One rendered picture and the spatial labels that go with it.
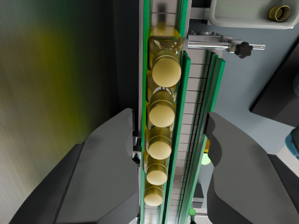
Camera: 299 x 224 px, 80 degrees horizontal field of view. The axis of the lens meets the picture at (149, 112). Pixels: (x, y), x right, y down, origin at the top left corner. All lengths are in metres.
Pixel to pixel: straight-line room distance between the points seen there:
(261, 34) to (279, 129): 0.39
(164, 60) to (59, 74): 0.12
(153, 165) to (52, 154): 0.15
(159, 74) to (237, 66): 0.50
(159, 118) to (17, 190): 0.16
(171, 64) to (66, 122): 0.15
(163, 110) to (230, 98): 0.51
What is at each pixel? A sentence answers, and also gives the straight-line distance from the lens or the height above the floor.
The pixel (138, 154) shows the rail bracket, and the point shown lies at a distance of 0.53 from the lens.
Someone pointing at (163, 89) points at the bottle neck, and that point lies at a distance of 0.28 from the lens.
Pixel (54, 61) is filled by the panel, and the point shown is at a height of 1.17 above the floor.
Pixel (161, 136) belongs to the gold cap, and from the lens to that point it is 0.27.
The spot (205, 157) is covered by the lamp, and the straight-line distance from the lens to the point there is 0.72.
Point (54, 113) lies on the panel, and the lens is 0.23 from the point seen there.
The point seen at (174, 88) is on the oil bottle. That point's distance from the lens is 0.29.
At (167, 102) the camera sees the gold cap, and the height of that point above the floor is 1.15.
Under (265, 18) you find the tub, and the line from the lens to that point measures 0.66.
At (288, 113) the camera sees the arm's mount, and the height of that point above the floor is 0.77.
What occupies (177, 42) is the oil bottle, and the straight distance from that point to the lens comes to 0.28.
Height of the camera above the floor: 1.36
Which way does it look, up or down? 60 degrees down
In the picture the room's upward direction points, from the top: 173 degrees counter-clockwise
